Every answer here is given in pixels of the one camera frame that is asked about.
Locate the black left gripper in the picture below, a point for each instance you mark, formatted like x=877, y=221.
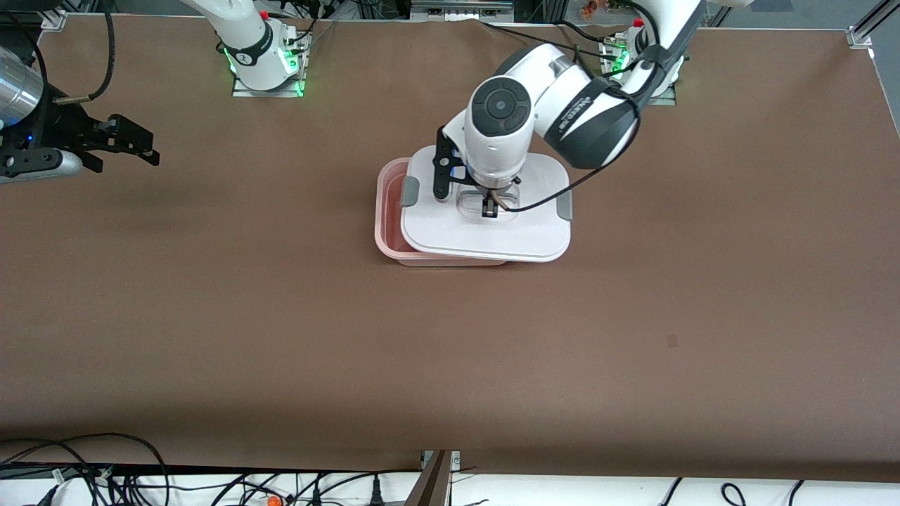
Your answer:
x=489, y=205

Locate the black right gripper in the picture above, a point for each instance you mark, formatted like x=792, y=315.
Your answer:
x=68, y=126

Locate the white box lid grey clips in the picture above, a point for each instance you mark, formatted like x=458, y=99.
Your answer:
x=485, y=239

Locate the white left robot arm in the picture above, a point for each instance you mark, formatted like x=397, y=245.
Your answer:
x=562, y=112

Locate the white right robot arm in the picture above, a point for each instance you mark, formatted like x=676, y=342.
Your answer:
x=253, y=42

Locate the translucent plastic box base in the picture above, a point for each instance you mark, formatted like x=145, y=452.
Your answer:
x=388, y=211

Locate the brown table cover sheet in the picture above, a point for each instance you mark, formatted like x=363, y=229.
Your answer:
x=450, y=365

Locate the grey metal fixture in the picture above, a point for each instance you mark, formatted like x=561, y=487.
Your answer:
x=460, y=8

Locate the black power plug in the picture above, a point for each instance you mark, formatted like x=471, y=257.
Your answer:
x=376, y=493

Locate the aluminium corner bracket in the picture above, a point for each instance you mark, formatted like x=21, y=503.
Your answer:
x=55, y=20

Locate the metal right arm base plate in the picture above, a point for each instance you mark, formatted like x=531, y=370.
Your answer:
x=267, y=92

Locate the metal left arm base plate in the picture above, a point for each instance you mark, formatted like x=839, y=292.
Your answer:
x=668, y=100

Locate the aluminium profile post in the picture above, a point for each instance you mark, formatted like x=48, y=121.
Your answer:
x=430, y=485

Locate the aluminium frame profile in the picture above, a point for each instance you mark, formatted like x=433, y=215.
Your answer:
x=868, y=28

